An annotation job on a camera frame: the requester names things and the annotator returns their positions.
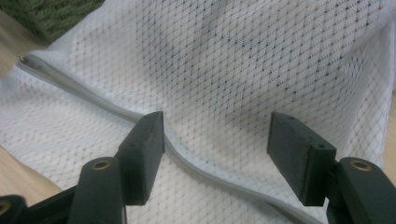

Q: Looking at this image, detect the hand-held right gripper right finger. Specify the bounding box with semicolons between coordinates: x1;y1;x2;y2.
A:
266;111;338;207

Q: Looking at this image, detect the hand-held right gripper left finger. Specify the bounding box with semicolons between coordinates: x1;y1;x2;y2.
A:
116;110;166;207

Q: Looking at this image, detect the white mesh laundry bag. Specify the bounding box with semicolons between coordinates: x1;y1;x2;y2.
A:
0;0;396;224

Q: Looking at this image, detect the green woven basket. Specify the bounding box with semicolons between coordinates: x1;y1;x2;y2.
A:
0;0;106;44

